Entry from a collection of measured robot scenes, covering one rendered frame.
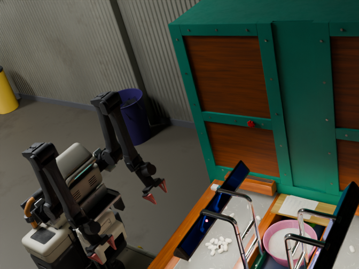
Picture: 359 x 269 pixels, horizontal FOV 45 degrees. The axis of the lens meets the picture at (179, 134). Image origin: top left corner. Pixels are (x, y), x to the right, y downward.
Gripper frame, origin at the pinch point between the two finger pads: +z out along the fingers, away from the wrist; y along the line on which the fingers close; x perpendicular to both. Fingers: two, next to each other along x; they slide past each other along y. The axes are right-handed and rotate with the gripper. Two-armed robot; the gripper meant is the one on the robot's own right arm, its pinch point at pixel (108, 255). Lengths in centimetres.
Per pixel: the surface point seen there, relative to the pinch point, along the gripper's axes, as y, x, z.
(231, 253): 42, -24, 41
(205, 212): 33, -40, 7
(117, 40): 215, 164, -89
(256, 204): 78, -20, 39
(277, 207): 77, -34, 42
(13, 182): 80, 285, -33
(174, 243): 33.9, 2.7, 24.6
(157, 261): 19.8, 3.5, 24.2
